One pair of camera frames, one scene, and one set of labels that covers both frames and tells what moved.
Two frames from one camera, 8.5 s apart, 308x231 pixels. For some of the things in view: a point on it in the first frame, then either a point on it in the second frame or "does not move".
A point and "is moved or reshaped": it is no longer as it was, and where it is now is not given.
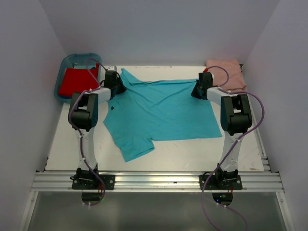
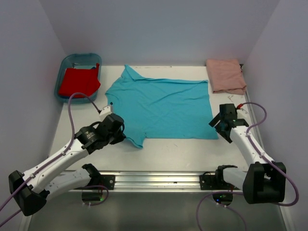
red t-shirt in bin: (75, 80) does not move
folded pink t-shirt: (227, 74) does not move
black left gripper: (122, 88) -> (121, 136)
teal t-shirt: (145, 112) is moved or reshaped
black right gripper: (194, 94) -> (214, 121)
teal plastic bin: (82, 60) does not move
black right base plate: (213, 185) does not move
